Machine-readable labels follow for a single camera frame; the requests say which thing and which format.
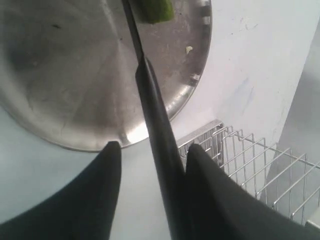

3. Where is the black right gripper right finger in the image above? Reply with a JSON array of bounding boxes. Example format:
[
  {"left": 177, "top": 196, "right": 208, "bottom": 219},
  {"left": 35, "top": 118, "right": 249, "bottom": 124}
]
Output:
[{"left": 185, "top": 144, "right": 320, "bottom": 240}]

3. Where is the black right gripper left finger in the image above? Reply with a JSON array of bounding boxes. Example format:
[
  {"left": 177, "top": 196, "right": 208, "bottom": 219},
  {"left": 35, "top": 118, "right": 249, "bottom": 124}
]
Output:
[{"left": 0, "top": 141, "right": 122, "bottom": 240}]

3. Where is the black knife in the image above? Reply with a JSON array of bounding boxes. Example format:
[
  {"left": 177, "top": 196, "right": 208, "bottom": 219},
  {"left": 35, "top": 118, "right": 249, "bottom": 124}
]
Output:
[{"left": 122, "top": 0, "right": 194, "bottom": 240}]

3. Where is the green cucumber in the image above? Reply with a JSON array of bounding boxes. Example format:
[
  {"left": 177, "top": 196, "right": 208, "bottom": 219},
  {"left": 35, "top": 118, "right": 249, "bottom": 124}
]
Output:
[{"left": 130, "top": 0, "right": 175, "bottom": 24}]

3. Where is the small pale food scrap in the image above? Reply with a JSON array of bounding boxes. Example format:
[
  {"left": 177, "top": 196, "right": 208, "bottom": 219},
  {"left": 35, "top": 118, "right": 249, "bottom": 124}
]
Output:
[{"left": 185, "top": 46, "right": 193, "bottom": 55}]

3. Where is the round steel plate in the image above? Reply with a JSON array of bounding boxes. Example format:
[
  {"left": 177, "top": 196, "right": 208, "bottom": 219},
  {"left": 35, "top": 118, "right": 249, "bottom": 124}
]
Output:
[{"left": 0, "top": 0, "right": 212, "bottom": 152}]

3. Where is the chrome wire utensil holder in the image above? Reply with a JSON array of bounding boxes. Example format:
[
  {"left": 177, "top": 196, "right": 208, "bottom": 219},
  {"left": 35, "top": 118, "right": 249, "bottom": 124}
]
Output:
[{"left": 177, "top": 120, "right": 320, "bottom": 225}]

